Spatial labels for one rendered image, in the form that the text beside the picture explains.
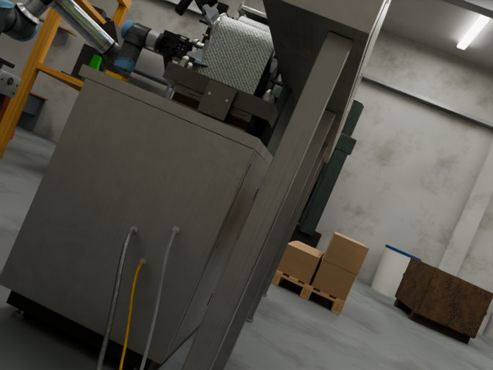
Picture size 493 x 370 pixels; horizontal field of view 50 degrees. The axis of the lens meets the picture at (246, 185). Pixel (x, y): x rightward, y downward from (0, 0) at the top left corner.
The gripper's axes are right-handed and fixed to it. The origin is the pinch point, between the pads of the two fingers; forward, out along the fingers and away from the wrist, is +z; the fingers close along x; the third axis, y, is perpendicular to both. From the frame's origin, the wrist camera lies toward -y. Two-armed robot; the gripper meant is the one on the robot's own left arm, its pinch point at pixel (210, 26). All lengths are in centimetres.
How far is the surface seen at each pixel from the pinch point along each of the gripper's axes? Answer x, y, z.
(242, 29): -7.5, 10.2, 10.2
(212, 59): -8.0, -5.0, 15.2
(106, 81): -34, -39, 13
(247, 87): -8.0, 2.0, 31.1
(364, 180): 712, 105, 78
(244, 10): 22.3, 16.1, -8.0
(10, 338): -43, -101, 76
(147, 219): -34, -47, 61
